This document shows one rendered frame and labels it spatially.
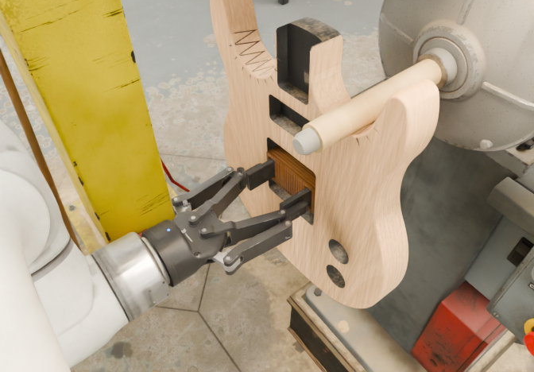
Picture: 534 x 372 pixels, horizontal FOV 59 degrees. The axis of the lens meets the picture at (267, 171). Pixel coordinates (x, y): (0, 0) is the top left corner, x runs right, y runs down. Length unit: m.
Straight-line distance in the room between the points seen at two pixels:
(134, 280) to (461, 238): 0.66
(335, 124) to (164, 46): 2.49
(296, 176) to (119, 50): 0.86
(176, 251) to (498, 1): 0.43
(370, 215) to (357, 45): 2.41
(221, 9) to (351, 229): 0.32
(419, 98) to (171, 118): 2.03
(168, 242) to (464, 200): 0.58
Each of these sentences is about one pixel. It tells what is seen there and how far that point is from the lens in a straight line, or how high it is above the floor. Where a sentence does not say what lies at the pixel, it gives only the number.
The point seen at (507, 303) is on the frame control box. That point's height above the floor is 0.98.
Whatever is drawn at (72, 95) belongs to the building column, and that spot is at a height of 0.76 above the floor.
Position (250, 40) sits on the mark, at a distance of 0.64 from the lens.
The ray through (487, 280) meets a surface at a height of 0.72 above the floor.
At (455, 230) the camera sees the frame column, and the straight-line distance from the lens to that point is 1.00.
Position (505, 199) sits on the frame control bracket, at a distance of 0.78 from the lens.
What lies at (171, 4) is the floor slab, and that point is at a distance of 3.33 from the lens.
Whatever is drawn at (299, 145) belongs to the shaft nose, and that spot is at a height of 1.25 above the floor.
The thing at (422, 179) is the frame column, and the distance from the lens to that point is 0.98.
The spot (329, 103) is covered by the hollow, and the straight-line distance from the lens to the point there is 0.53.
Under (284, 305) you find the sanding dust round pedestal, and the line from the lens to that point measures 1.75.
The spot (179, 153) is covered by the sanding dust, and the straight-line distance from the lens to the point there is 2.22.
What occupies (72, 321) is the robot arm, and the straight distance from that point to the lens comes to 0.52.
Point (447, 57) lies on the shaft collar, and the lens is 0.58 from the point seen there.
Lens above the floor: 1.58
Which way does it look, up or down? 49 degrees down
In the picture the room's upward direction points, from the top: straight up
